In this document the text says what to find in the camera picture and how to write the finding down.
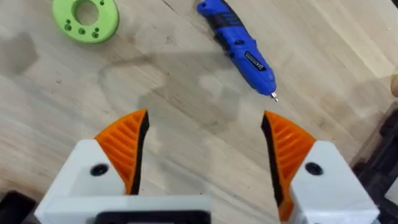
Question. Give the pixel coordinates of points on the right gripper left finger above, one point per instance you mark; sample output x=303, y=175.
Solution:
x=93, y=183

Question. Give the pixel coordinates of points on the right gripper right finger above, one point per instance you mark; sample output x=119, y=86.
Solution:
x=329, y=193

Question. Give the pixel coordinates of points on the black plastic case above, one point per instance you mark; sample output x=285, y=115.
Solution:
x=382, y=161

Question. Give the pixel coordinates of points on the green disc with holes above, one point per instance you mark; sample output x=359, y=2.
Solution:
x=109, y=21

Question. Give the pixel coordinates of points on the blue electric screwdriver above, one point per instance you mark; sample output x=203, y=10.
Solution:
x=242, y=49

